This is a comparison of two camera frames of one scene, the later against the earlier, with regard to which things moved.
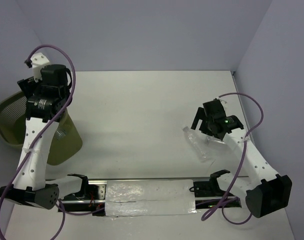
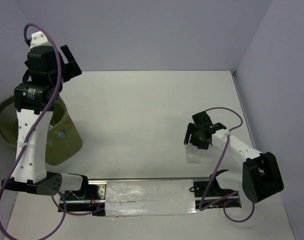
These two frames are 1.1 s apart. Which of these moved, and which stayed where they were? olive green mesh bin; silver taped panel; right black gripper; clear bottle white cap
Moved: clear bottle white cap; right black gripper
Stayed: olive green mesh bin; silver taped panel
